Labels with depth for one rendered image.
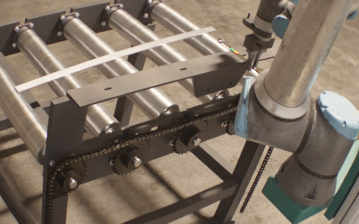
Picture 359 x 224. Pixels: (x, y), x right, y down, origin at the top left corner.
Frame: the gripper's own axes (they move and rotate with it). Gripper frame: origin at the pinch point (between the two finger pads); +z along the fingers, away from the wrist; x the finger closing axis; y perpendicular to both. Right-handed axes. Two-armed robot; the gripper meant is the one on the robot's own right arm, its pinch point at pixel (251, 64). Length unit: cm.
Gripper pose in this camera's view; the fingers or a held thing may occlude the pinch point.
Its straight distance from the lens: 222.9
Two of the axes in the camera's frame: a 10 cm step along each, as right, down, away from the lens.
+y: 6.5, 5.6, -5.1
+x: 7.2, -2.3, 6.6
